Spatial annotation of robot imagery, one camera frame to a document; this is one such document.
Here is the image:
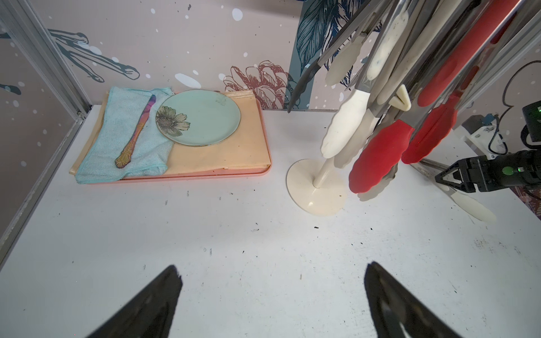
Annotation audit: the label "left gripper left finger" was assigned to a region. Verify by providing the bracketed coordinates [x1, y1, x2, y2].
[90, 265, 183, 338]

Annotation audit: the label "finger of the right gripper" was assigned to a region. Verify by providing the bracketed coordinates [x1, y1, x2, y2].
[435, 157, 478, 193]

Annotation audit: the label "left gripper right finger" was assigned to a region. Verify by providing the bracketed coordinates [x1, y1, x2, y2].
[364, 261, 459, 337]

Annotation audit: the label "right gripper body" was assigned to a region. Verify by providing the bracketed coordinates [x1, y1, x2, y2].
[473, 150, 540, 192]

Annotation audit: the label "red steel tongs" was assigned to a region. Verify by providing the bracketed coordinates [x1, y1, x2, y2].
[349, 1, 522, 194]

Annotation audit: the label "black steel tongs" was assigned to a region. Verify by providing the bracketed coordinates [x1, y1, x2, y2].
[285, 1, 383, 112]

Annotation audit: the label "cream utensil rack stand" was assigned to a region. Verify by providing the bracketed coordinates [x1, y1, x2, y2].
[285, 0, 466, 217]

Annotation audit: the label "teal cloth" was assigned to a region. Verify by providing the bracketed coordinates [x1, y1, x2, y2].
[75, 87, 173, 184]

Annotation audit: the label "light green plate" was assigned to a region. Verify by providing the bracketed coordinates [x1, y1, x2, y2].
[155, 90, 241, 146]

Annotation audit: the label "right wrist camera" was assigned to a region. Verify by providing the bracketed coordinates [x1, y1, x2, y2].
[461, 114, 508, 159]

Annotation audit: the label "pink handled utensil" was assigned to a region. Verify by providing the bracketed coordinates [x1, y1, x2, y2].
[115, 94, 156, 168]

